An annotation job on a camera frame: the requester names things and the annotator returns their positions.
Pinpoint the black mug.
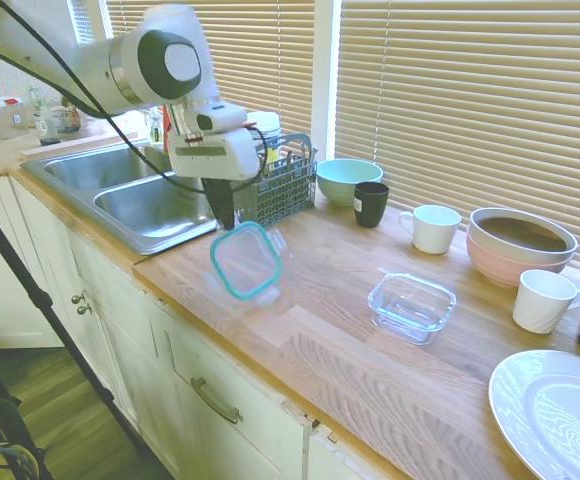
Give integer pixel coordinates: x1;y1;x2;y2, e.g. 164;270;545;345
353;181;391;229

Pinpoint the pink bowl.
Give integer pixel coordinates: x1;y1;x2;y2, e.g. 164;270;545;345
466;227;579;289

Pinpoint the white wipes canister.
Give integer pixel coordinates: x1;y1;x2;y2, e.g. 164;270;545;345
247;110;282;151

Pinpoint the wide beige window blind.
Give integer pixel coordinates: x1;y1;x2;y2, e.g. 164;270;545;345
334;0;580;274

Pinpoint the black camera tripod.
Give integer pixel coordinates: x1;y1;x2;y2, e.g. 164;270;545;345
0;177;144;480

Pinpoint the stainless steel sink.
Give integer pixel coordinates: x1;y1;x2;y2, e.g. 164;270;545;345
19;142;221;256

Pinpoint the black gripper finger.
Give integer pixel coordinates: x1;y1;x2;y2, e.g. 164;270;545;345
202;178;224;229
218;179;236;231

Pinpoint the clear lid with teal seal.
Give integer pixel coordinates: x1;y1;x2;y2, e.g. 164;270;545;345
203;219;294;312

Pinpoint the white kitchen cabinet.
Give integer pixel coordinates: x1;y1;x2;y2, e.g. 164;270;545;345
0;169;361;480

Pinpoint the long wooden board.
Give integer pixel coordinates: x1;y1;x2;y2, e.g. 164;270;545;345
18;130;139;160

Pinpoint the tall white cup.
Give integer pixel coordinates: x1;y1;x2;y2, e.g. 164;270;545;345
512;268;580;335

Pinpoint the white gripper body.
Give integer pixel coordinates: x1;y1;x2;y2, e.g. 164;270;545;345
167;129;262;182

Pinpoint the beige blind behind sink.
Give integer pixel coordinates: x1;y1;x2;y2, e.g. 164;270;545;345
104;0;316;144

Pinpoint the small white window blind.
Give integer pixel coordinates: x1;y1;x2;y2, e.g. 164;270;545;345
67;0;106;49

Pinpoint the grey bowl brown inside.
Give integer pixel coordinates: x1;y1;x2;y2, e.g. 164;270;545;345
468;206;580;265

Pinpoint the grey plastic cutlery basket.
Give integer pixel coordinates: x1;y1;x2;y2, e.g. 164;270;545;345
230;132;319;229

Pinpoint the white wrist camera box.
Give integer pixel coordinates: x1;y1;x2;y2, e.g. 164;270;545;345
193;103;249;137

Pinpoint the wide white mug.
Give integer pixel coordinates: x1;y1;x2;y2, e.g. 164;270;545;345
398;204;463;255

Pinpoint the small clear bottle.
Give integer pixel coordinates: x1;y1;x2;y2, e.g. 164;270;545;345
144;110;164;145

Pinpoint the metal bar cabinet handle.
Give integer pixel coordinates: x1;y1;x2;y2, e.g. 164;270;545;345
189;377;244;426

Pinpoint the square glass food container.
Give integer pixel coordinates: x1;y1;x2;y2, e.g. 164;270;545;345
367;271;458;347

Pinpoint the mint green bowl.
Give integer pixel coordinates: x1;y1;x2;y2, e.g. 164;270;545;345
315;158;385;208

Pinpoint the white dinner plate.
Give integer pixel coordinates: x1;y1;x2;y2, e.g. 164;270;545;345
488;349;580;480

